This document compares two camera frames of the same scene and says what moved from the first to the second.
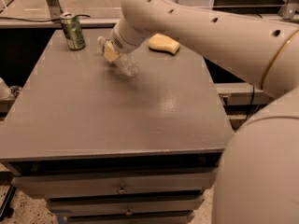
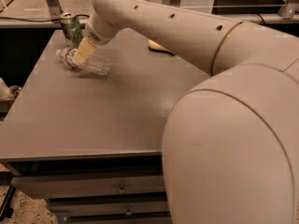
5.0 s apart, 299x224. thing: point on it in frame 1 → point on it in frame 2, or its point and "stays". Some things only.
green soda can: x=73 y=31 stays
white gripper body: x=122 y=44 → x=99 y=32
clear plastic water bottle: x=127 y=64 → x=95 y=63
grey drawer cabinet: x=115 y=148 stays
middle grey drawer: x=156 y=203 stays
